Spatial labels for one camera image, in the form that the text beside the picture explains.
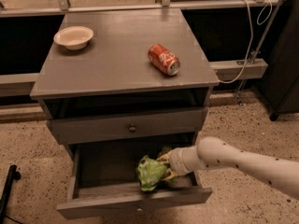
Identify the red soda can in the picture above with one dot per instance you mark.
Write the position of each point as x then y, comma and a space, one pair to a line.
163, 59

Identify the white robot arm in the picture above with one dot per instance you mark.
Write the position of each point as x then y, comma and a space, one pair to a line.
211, 152

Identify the grey metal railing frame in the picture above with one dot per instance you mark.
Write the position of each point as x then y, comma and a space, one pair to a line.
90, 85

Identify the dark cabinet on right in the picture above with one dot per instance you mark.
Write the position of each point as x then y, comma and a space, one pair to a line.
279, 86

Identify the open grey lower drawer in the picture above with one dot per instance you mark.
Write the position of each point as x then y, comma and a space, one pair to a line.
104, 181

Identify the grey wooden drawer cabinet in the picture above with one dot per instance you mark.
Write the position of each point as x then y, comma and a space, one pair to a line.
143, 102

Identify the white paper bowl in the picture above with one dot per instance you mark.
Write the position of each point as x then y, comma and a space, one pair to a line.
74, 37

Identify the green rice chip bag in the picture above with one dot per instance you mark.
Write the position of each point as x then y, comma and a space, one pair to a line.
150, 172

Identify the round brass drawer knob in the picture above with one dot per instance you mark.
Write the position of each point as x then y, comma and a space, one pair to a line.
132, 128

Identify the closed grey upper drawer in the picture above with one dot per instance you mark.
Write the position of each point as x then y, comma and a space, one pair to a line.
114, 127

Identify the black stand foot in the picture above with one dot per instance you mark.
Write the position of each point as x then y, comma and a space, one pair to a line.
12, 175

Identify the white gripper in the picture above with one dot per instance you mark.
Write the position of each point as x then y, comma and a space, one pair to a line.
176, 160

